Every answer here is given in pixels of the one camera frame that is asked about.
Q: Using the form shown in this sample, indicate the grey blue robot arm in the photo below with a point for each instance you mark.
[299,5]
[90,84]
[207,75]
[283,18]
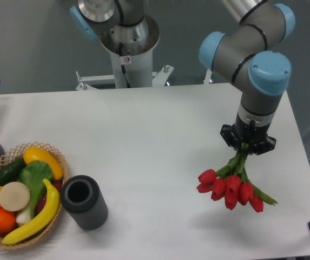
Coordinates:
[244,58]

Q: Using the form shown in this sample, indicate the dark red vegetable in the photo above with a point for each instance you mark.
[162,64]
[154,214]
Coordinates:
[42,202]

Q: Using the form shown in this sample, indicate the yellow squash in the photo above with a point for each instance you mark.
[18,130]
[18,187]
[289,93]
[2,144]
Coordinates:
[39,154]

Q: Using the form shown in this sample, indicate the green cucumber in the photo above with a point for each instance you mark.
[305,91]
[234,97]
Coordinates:
[11,171]

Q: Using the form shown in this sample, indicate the woven wicker basket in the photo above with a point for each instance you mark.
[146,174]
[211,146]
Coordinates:
[18,152]

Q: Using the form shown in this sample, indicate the green bok choy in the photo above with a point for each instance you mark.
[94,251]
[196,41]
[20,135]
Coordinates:
[32,177]

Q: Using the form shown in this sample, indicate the red tulip bouquet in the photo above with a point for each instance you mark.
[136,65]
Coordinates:
[232,184]

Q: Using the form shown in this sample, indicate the dark grey ribbed vase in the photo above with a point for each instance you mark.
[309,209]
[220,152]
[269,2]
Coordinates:
[82,198]

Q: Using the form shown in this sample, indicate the orange fruit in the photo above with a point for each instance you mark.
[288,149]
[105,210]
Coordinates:
[7,221]

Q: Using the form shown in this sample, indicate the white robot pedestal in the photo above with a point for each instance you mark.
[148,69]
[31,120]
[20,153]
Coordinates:
[131,54]

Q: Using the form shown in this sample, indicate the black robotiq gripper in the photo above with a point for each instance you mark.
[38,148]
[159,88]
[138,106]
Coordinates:
[255,137]

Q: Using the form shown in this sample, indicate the beige round radish slice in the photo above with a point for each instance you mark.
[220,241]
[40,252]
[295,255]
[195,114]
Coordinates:
[14,196]

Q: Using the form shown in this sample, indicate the yellow banana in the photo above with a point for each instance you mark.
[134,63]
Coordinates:
[40,221]

